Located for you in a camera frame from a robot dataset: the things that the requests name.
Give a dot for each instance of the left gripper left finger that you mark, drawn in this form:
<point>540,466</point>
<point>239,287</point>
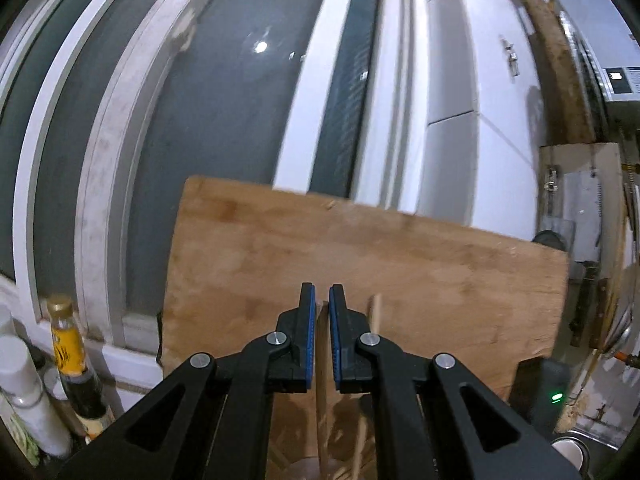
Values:
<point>209,418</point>

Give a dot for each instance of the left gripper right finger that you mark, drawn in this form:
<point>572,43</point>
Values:
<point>433,418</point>

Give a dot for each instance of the wooden chopstick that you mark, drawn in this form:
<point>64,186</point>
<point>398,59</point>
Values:
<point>374,317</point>
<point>323,362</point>

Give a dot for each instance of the translucent plastic cup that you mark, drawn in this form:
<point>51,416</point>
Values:
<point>280,468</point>

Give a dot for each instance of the black device green led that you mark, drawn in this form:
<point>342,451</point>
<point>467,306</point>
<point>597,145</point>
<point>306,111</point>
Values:
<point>539,391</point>

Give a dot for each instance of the oyster sauce bottle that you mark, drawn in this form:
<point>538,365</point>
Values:
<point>80,382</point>

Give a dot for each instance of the small spice glass jar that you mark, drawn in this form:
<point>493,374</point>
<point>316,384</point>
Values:
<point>53,385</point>

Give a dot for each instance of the wooden cutting board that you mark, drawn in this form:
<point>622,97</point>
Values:
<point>241,252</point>

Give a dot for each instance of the white lidded salt jar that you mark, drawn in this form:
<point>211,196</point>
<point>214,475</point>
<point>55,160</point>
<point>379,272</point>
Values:
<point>23,387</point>

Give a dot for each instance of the hanging cleaver knife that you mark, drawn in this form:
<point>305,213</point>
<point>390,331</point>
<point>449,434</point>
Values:
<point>583,206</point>

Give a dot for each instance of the rusty vertical pipe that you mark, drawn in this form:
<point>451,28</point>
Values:
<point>577,127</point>

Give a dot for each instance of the white water heater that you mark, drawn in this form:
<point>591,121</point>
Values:
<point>610,45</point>

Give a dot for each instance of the window frame with glass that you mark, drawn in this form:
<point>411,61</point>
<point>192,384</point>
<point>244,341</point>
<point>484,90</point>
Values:
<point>109,106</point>

